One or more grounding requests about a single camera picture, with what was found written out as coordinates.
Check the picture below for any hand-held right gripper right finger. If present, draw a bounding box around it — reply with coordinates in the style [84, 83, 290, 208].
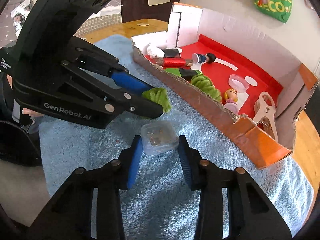
[177, 135, 293, 240]

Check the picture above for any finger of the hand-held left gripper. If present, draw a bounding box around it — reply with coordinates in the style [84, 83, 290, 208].
[71, 37, 156, 95]
[61, 60, 163, 120]

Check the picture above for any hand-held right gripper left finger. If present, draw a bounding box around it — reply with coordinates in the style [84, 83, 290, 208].
[26, 134, 144, 240]

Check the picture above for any green yarn bundle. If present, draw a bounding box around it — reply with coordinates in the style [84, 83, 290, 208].
[191, 74, 222, 103]
[141, 87, 172, 113]

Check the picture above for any small clear plastic box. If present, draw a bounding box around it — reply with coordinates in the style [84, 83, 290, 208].
[140, 120, 180, 155]

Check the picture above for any bright green packet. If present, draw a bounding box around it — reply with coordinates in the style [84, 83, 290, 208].
[164, 67, 182, 77]

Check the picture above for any black and white plush toy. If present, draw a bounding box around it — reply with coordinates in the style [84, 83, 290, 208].
[147, 44, 182, 58]

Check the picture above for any red wooden stick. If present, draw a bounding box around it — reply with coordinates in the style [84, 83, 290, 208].
[156, 57, 194, 68]

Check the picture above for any red and white cardboard box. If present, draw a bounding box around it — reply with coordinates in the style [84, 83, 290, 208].
[131, 2, 320, 170]

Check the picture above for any dark green packet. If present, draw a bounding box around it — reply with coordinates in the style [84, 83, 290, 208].
[179, 69, 203, 80]

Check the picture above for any dark haired doll figurine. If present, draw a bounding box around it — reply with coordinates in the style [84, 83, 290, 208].
[191, 52, 217, 64]

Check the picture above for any small blonde pink doll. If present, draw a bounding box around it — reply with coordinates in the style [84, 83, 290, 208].
[223, 89, 240, 112]

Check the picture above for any clear round plastic lid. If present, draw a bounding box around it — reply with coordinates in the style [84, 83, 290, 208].
[228, 74, 250, 93]

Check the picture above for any beige plastic clamp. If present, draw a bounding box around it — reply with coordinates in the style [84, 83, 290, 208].
[253, 92, 279, 143]

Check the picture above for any person's left hand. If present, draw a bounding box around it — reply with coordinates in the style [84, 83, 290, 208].
[22, 107, 45, 118]

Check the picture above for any blue fluffy towel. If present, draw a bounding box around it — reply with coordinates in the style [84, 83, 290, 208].
[39, 34, 314, 240]

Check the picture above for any green tote bag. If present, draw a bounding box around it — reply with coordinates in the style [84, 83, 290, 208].
[254, 0, 293, 24]

